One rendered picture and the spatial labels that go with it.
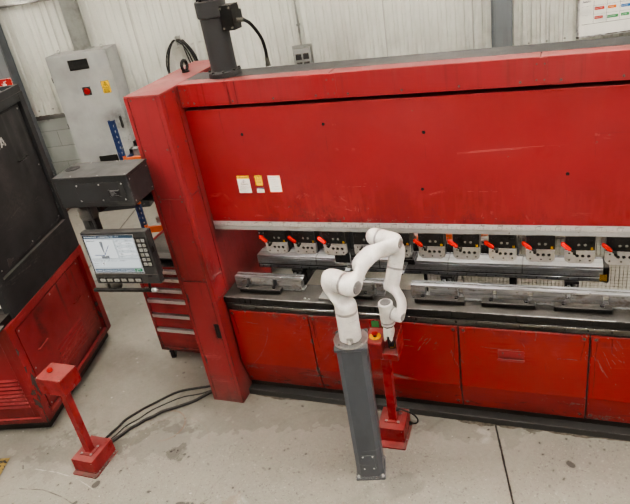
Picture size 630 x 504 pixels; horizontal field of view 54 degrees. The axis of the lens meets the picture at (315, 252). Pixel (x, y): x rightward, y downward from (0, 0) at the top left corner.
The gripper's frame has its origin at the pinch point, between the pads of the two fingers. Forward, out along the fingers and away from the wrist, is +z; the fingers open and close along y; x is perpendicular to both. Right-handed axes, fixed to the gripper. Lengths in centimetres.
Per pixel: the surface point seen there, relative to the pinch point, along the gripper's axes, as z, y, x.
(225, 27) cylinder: -179, -56, -85
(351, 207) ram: -73, -36, -23
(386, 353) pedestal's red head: 3.2, 5.6, -2.1
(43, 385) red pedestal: -7, 66, -207
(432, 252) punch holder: -45, -32, 24
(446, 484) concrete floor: 71, 42, 33
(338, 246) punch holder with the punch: -47, -34, -34
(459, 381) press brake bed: 42, -14, 36
